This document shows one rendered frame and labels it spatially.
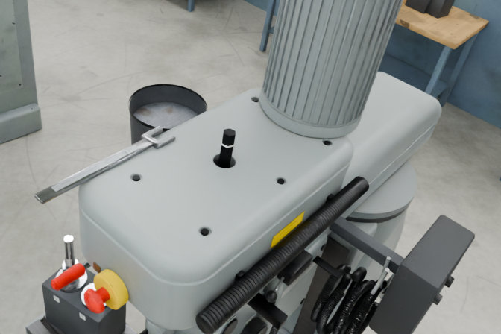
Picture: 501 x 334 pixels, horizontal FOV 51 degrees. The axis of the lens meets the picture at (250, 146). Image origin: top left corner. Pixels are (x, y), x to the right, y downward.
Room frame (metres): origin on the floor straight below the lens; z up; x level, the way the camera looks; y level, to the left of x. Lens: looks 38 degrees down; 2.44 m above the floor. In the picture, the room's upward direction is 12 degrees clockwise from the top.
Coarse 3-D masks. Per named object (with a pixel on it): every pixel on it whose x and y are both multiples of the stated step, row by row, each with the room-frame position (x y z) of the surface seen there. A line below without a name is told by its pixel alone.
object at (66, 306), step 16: (48, 288) 0.89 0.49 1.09; (64, 288) 0.89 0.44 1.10; (80, 288) 0.91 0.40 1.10; (48, 304) 0.89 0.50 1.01; (64, 304) 0.87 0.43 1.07; (80, 304) 0.86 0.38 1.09; (48, 320) 0.89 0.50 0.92; (64, 320) 0.87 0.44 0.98; (80, 320) 0.84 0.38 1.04; (96, 320) 0.82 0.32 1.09; (112, 320) 0.87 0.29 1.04
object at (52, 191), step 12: (156, 132) 0.69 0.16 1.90; (144, 144) 0.65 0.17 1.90; (156, 144) 0.66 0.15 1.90; (120, 156) 0.61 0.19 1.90; (132, 156) 0.62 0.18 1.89; (84, 168) 0.57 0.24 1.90; (96, 168) 0.57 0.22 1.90; (108, 168) 0.58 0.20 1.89; (60, 180) 0.54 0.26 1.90; (72, 180) 0.54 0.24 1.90; (84, 180) 0.55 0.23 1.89; (48, 192) 0.51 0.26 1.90; (60, 192) 0.51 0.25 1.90
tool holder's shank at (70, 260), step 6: (66, 240) 0.92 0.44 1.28; (72, 240) 0.93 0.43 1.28; (66, 246) 0.92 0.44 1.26; (72, 246) 0.93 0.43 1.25; (66, 252) 0.92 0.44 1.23; (72, 252) 0.93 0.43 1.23; (66, 258) 0.92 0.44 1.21; (72, 258) 0.93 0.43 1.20; (66, 264) 0.92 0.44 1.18; (72, 264) 0.92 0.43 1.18
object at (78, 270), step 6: (78, 264) 0.54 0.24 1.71; (84, 264) 0.54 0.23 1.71; (66, 270) 0.52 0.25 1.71; (72, 270) 0.52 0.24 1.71; (78, 270) 0.53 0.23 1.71; (84, 270) 0.53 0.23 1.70; (60, 276) 0.51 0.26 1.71; (66, 276) 0.51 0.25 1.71; (72, 276) 0.52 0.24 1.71; (78, 276) 0.52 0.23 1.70; (54, 282) 0.50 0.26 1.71; (60, 282) 0.50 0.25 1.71; (66, 282) 0.50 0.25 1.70; (54, 288) 0.49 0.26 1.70; (60, 288) 0.49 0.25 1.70
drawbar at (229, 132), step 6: (228, 132) 0.66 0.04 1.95; (234, 132) 0.67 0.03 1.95; (222, 138) 0.66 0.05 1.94; (228, 138) 0.65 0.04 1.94; (234, 138) 0.66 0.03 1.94; (228, 144) 0.65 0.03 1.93; (222, 150) 0.66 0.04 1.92; (228, 150) 0.65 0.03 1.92; (222, 156) 0.65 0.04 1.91; (228, 156) 0.66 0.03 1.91; (222, 162) 0.65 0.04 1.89; (228, 162) 0.66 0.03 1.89
